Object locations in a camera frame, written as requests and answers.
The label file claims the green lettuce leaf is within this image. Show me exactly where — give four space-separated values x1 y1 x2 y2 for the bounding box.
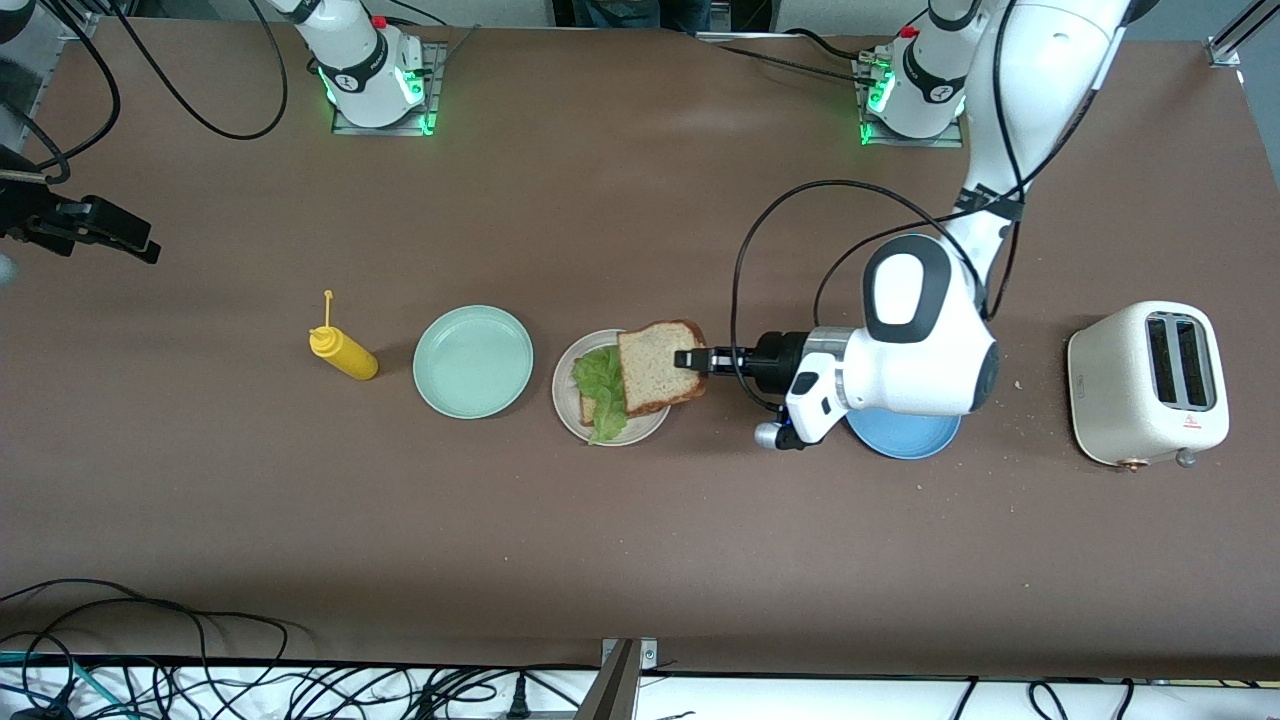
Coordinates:
571 345 630 446

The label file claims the yellow mustard squeeze bottle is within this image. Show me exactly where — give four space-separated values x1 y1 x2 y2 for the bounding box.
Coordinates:
308 290 380 382

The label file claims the beige plate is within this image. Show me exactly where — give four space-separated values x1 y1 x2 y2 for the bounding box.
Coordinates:
551 329 673 447

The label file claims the blue plate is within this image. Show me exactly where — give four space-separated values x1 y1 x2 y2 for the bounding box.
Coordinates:
845 405 963 461

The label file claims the mint green plate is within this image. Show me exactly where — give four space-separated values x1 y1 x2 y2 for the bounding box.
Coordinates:
412 305 535 420

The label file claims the white two-slot toaster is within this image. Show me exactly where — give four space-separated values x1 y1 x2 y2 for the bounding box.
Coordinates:
1066 301 1231 473

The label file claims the person in blue jeans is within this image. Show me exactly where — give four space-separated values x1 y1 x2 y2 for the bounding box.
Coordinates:
572 0 713 36

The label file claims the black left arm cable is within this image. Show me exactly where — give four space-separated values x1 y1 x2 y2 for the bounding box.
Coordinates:
731 0 1131 413

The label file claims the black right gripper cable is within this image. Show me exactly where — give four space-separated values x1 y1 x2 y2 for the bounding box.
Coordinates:
0 0 122 186

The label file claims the long black looping cable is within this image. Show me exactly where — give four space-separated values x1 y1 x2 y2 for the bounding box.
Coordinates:
108 0 289 141

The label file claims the aluminium frame rail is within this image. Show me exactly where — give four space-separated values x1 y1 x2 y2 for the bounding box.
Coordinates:
30 10 101 111

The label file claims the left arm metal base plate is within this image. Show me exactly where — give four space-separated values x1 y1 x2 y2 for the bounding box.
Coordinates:
853 55 966 149

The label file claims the black base power cable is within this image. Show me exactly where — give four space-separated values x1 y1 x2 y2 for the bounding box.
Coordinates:
700 28 881 89

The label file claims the metal table edge bracket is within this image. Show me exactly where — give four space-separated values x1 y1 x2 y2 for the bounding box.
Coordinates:
575 638 659 720

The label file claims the long black floor cable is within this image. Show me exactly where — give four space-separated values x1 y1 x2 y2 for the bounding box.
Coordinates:
0 578 291 720

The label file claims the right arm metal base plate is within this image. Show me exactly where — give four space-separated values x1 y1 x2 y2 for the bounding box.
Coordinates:
331 40 448 137

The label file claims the teal floor cable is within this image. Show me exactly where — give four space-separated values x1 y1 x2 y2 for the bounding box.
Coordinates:
0 650 136 720

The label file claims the aluminium frame corner profile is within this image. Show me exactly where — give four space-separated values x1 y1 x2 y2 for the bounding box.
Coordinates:
1205 0 1280 69

